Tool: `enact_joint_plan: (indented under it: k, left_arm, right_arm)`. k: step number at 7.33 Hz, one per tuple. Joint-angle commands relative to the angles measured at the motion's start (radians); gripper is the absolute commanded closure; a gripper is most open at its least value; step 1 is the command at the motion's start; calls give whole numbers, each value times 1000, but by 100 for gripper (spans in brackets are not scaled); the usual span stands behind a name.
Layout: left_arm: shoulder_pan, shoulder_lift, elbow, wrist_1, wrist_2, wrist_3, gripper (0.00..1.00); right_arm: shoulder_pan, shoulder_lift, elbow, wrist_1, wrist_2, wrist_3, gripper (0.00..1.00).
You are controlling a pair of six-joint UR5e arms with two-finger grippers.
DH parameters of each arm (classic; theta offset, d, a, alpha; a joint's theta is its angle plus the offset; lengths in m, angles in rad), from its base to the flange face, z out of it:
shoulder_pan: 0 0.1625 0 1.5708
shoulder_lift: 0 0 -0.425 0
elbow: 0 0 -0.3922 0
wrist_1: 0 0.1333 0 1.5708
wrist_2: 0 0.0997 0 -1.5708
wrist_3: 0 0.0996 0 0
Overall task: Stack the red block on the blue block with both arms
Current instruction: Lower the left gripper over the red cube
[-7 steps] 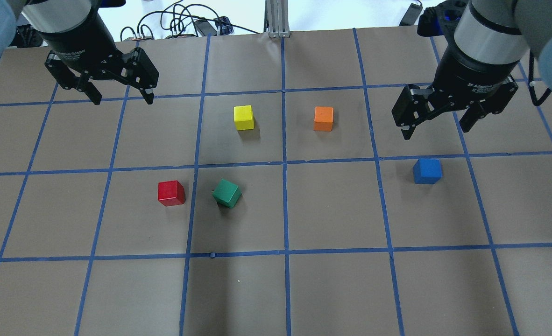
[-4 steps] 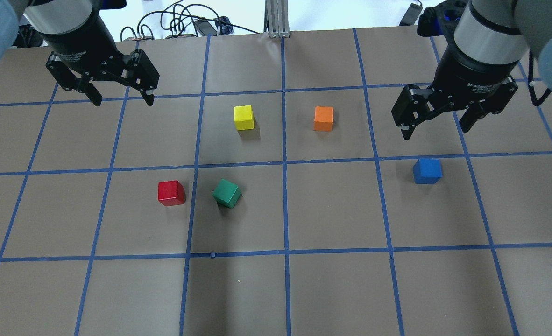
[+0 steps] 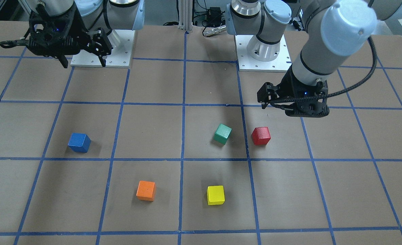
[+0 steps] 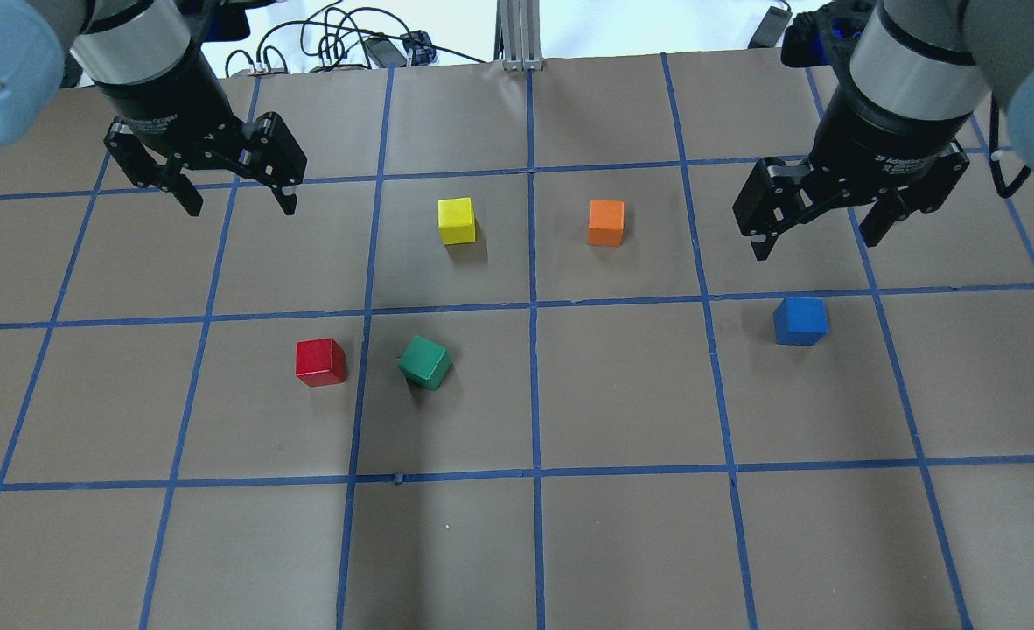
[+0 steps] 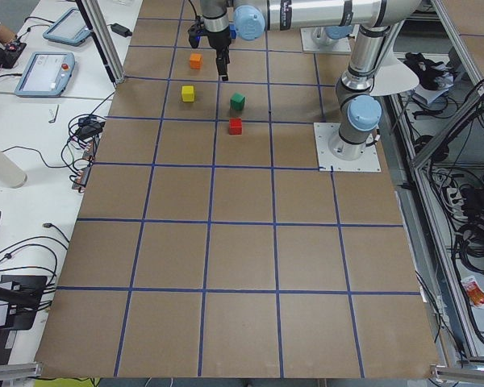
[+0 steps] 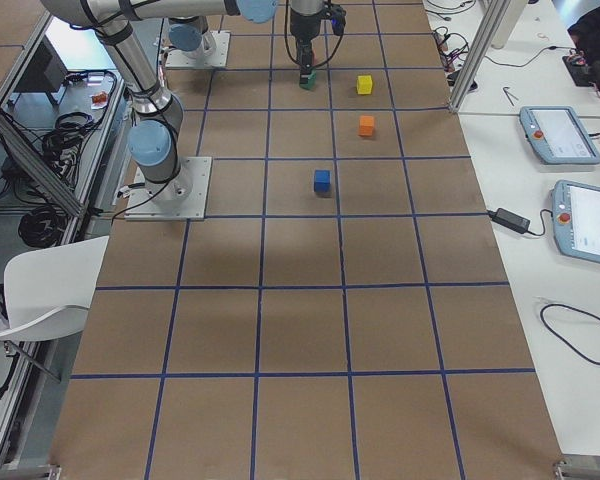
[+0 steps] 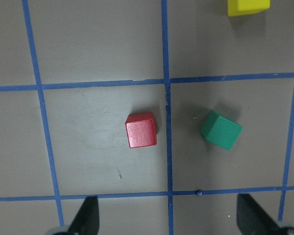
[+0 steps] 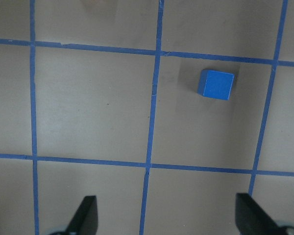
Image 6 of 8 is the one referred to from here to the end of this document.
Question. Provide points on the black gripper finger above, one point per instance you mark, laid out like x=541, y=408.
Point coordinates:
x=309, y=59
x=302, y=61

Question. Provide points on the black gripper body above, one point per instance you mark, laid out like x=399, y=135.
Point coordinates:
x=302, y=31

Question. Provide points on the green wooden block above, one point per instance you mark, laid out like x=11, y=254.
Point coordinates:
x=307, y=81

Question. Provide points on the yellow wooden block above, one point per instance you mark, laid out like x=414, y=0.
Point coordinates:
x=364, y=84

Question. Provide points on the orange wooden block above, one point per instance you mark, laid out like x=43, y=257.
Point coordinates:
x=366, y=126

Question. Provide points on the blue wooden block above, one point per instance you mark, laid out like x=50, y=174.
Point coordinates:
x=322, y=181

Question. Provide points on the allen key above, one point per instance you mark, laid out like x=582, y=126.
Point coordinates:
x=509, y=95

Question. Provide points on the orange snack packet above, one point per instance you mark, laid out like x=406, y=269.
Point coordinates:
x=99, y=100

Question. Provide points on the black power adapter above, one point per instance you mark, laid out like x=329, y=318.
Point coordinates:
x=509, y=220

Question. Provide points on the far teach pendant tablet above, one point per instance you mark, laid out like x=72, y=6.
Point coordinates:
x=557, y=136

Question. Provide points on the teach pendant tablet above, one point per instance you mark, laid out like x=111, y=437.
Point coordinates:
x=576, y=219
x=557, y=136

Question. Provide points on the near teach pendant tablet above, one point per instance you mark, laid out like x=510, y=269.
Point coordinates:
x=576, y=219

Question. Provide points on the white chair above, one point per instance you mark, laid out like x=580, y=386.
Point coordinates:
x=49, y=292

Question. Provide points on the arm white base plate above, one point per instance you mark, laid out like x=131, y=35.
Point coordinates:
x=185, y=197
x=176, y=60

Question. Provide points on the aluminium frame post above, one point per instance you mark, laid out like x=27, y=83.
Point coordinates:
x=481, y=42

